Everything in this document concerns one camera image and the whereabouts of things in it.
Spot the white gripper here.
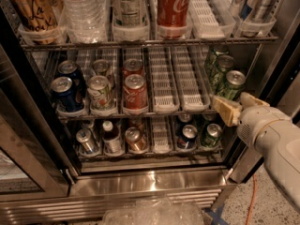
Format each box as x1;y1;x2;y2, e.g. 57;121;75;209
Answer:
212;92;292;153

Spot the green can shelf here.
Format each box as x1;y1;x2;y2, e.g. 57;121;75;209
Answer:
204;44;229;75
217;70;246;100
201;123;222;149
209;55;234;93

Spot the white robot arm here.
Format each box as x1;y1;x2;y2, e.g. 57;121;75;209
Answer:
212;92;300;212

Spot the green can bottom shelf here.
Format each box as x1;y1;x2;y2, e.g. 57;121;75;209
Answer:
201;123;222;149

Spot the white empty shelf tray right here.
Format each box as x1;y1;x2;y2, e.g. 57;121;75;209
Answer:
171;47;210;112

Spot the dark blue can bottom shelf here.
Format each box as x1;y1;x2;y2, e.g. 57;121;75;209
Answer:
177;125;198;149

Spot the white empty shelf tray left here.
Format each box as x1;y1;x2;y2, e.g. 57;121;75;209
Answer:
148;48;180;113

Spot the white empty tray bottom shelf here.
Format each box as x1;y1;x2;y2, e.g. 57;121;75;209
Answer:
151;117;173;154

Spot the white empty tray shelf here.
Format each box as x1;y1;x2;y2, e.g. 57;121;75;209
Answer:
151;117;173;154
189;0;235;40

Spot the white empty tray top shelf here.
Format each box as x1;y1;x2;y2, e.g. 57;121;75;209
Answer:
189;0;235;40

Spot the front red Coke can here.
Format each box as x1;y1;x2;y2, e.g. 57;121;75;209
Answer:
124;74;147;110

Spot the red coke can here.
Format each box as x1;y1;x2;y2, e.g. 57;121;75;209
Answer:
124;74;147;110
123;59;144;79

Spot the copper can bottom shelf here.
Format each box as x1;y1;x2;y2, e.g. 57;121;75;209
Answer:
125;127;146;152

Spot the silver slim can top right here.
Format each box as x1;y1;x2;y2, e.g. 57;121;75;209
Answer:
247;0;276;23

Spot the rear red Coke can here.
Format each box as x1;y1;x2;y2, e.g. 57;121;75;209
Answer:
123;59;144;79

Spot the red Coca-Cola can top shelf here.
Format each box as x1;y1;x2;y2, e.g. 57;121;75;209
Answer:
157;0;189;39

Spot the stainless steel fridge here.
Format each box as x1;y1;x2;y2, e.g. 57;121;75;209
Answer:
1;0;300;225

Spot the front white green can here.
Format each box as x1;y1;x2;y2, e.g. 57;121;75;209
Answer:
87;75;113;110

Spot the white green can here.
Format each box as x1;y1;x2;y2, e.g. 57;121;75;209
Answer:
92;59;115;87
87;75;113;110

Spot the rear white green can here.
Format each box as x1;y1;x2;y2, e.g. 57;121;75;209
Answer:
92;59;115;87

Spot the silver white can top shelf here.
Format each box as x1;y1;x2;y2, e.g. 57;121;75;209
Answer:
112;0;146;28

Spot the silver can bottom shelf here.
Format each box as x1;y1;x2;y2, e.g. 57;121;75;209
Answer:
76;128;98;154

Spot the rear blue Pepsi can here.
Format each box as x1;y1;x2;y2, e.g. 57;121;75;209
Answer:
57;60;86;97

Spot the blue pepsi can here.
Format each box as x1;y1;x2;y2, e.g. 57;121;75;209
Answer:
57;60;86;97
51;77;84;113

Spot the front blue Pepsi can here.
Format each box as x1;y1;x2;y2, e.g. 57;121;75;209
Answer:
51;77;84;113

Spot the gold LaCroix can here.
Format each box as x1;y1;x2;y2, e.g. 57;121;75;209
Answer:
10;0;57;44

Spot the blue tape cross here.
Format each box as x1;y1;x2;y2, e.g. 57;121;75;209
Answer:
204;204;229;225

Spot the small brown drink bottle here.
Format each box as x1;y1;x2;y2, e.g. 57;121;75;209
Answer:
102;120;121;154

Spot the clear plastic bag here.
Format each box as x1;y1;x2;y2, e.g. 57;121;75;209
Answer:
103;199;204;225

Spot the clear water bottle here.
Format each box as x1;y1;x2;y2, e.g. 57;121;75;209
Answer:
63;0;106;44

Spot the orange cable on floor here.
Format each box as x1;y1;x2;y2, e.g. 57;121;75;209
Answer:
245;173;258;225

